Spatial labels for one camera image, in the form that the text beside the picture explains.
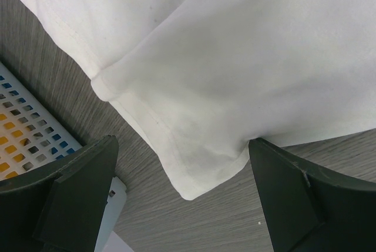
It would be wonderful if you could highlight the white t-shirt red print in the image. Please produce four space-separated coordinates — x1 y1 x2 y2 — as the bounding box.
21 0 375 200

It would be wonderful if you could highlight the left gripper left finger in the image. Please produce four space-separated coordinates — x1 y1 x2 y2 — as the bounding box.
1 135 119 251

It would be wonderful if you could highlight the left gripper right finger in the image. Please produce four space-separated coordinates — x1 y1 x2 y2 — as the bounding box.
249 139 375 251

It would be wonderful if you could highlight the left white plastic basket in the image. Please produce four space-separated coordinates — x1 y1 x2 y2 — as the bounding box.
1 66 126 251

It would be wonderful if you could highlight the yellow t-shirt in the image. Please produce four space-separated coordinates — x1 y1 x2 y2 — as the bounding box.
1 112 26 180

